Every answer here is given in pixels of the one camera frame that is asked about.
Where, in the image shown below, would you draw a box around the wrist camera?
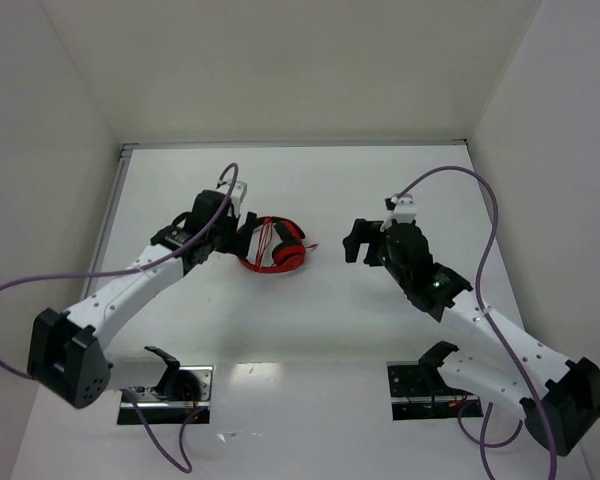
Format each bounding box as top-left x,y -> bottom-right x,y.
216,180 -> 247,218
381,194 -> 417,231

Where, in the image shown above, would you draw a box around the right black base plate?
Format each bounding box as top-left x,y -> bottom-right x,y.
387,361 -> 483,421

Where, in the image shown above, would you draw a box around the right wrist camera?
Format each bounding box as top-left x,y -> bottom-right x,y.
381,194 -> 417,231

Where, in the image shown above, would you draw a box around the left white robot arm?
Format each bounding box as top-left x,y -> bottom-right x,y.
27,181 -> 247,409

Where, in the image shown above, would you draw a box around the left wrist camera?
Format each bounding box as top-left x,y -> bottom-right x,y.
216,180 -> 247,218

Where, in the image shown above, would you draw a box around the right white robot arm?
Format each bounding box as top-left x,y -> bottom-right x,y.
343,219 -> 600,457

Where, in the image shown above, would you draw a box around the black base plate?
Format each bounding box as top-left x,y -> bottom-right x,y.
387,361 -> 483,421
128,365 -> 215,426

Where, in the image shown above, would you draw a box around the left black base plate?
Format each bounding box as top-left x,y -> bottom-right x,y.
128,365 -> 215,426

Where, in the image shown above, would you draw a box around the red black headphones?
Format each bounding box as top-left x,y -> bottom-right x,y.
237,216 -> 308,274

